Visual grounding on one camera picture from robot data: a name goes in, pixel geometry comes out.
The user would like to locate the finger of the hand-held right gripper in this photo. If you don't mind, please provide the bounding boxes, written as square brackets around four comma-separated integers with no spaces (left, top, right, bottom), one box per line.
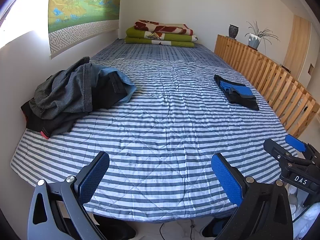
[263,138,304,165]
[285,134,316,161]

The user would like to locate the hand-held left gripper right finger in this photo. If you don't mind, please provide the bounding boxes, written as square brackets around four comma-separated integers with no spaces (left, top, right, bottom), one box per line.
[211,153,293,240]

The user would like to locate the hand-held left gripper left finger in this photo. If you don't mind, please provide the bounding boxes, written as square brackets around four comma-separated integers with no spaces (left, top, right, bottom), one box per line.
[27,151,110,240]

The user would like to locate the grey textured garment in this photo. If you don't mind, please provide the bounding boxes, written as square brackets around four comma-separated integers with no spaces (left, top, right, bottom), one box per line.
[33,57,97,120]

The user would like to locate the person's right hand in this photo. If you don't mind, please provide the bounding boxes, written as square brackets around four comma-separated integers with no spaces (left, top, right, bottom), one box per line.
[287,183,320,240]

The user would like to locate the black folded garment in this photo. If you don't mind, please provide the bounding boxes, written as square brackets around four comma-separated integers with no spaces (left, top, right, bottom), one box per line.
[214,74,259,111]

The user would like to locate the black garment with red trim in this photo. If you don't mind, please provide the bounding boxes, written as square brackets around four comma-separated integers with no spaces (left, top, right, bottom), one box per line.
[20,100,88,140]

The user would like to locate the blue striped folded shorts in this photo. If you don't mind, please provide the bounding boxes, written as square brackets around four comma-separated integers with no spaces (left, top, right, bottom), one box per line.
[219,80,253,98]

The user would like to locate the blue white striped quilt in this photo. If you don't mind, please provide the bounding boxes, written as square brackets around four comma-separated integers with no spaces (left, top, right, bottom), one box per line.
[10,55,299,223]

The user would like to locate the black pants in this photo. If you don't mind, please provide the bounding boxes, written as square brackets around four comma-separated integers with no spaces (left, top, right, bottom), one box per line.
[94,71,128,108]

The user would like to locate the wooden door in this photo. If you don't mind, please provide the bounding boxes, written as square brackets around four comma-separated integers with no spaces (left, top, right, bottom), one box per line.
[284,15,312,79]

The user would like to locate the light blue garment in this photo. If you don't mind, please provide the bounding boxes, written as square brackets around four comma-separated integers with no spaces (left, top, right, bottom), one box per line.
[90,64,137,103]

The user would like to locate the potted plant in grey pot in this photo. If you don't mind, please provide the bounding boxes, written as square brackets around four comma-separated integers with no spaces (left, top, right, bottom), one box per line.
[244,21,280,51]

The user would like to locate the dark speckled vase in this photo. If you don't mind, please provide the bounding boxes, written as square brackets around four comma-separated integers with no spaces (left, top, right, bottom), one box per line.
[228,24,240,40]

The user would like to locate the blue checked bed sheet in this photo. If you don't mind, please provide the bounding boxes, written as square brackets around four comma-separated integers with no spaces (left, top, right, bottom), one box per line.
[90,39,225,64]

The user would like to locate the green folded blanket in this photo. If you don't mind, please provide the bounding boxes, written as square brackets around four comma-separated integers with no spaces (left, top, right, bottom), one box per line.
[124,36,195,48]

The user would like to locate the green blanket with white patch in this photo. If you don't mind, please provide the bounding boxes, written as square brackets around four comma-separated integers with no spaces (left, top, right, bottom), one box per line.
[126,26,199,42]

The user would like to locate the red floral folded blanket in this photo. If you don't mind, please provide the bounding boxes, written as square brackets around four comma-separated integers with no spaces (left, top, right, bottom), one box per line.
[134,19,194,36]

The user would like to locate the bright window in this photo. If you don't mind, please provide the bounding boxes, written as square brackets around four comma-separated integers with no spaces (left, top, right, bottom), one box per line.
[0,0,52,52]

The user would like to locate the black floor cable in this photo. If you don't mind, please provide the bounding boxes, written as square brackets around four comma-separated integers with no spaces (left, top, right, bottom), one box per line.
[159,219,202,240]

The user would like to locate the wooden slatted bed rail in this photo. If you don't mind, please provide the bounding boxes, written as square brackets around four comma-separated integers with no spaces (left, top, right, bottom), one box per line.
[214,34,320,138]

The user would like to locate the landscape wall poster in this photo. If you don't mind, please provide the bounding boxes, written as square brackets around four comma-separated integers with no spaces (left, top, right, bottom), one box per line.
[47,0,122,60]

